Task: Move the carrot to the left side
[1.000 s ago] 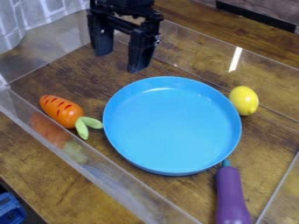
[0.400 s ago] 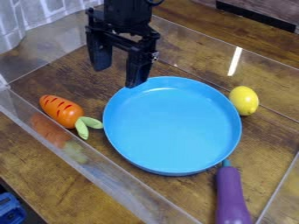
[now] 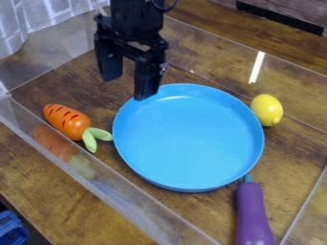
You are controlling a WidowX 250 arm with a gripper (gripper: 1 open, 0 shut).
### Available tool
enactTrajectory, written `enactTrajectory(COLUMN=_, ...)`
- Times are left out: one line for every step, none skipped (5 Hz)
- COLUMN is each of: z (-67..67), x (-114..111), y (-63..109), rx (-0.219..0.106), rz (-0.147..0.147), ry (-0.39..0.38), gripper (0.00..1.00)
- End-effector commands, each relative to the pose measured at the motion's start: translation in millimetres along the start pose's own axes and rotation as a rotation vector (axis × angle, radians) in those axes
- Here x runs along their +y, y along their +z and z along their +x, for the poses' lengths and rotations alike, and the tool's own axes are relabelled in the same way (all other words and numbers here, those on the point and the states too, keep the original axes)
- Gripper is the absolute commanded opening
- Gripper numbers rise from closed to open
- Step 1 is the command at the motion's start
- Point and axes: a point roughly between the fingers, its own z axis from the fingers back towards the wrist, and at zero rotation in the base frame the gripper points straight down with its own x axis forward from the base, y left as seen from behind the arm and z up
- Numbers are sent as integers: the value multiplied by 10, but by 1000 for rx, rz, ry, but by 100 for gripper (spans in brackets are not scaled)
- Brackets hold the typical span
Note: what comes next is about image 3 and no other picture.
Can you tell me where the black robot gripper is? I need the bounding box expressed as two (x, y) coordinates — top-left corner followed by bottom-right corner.
(93, 0), (169, 100)

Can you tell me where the orange toy carrot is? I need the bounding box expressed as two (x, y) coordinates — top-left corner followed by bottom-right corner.
(42, 103), (113, 153)

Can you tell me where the white patterned curtain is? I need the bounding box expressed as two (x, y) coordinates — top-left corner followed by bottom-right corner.
(0, 0), (110, 59)

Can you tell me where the blue round plate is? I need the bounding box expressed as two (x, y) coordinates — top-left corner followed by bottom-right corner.
(112, 83), (264, 192)

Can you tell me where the yellow toy lemon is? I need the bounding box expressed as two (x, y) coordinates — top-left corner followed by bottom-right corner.
(251, 94), (283, 126)

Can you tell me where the dark board in background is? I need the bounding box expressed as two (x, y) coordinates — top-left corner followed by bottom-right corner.
(236, 0), (324, 36)

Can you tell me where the blue box at corner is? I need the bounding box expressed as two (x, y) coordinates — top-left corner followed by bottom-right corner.
(0, 211), (29, 245)

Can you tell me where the purple toy eggplant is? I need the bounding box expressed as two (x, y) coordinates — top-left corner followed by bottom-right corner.
(236, 174), (276, 245)

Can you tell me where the clear acrylic enclosure wall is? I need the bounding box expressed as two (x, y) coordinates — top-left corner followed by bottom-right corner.
(0, 0), (327, 245)

